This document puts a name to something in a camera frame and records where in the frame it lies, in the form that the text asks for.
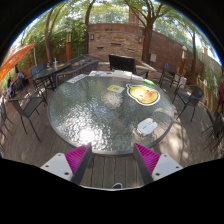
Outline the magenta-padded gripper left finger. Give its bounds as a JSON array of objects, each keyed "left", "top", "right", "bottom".
[{"left": 39, "top": 142, "right": 93, "bottom": 186}]

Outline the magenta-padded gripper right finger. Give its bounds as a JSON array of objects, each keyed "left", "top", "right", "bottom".
[{"left": 133, "top": 142, "right": 184, "bottom": 186}]

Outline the white computer mouse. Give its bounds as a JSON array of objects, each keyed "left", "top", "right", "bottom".
[{"left": 136, "top": 117, "right": 159, "bottom": 137}]

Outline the yellow duck-shaped mouse pad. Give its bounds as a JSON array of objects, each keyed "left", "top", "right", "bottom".
[{"left": 125, "top": 83, "right": 161, "bottom": 107}]

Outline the grey mesh patio chair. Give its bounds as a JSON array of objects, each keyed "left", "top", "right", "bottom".
[{"left": 8, "top": 89, "right": 48, "bottom": 143}]

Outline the black mesh patio chair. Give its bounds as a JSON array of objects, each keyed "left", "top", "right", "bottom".
[{"left": 172, "top": 83, "right": 205, "bottom": 123}]

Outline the small green block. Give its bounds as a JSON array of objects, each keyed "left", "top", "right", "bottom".
[{"left": 143, "top": 79, "right": 156, "bottom": 87}]

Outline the white printed strip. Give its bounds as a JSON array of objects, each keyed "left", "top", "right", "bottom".
[{"left": 66, "top": 73, "right": 88, "bottom": 84}]

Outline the small white book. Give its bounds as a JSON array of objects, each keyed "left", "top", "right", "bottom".
[{"left": 131, "top": 74, "right": 145, "bottom": 83}]

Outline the yellow square card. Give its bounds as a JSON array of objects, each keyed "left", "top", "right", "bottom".
[{"left": 106, "top": 84, "right": 126, "bottom": 94}]

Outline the dark round patio table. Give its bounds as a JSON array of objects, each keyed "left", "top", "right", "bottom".
[{"left": 31, "top": 61, "right": 73, "bottom": 91}]

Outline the blue patio chair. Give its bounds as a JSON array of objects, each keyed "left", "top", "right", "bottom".
[{"left": 30, "top": 63, "right": 46, "bottom": 78}]

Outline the dark wicker chair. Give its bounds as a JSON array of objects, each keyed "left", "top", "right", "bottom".
[
  {"left": 68, "top": 54, "right": 94, "bottom": 69},
  {"left": 54, "top": 59, "right": 100, "bottom": 88}
]

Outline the colourful printed brochure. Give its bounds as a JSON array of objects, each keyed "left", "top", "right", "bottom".
[{"left": 88, "top": 70, "right": 114, "bottom": 78}]

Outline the large white book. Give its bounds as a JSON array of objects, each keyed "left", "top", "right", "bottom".
[{"left": 113, "top": 69, "right": 134, "bottom": 80}]

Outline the black slatted armchair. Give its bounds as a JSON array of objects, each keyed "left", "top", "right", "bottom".
[{"left": 108, "top": 53, "right": 150, "bottom": 80}]

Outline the orange patio umbrella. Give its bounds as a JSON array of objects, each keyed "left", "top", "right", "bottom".
[{"left": 0, "top": 43, "right": 36, "bottom": 83}]

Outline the tree with forked trunk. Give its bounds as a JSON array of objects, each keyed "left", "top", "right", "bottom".
[{"left": 124, "top": 0, "right": 168, "bottom": 64}]

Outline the dark metal-frame chair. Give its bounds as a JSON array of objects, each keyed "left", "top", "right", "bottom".
[{"left": 158, "top": 61, "right": 183, "bottom": 88}]

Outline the wooden lamp post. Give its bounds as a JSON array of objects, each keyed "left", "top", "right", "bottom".
[
  {"left": 179, "top": 45, "right": 188, "bottom": 76},
  {"left": 65, "top": 28, "right": 73, "bottom": 63}
]

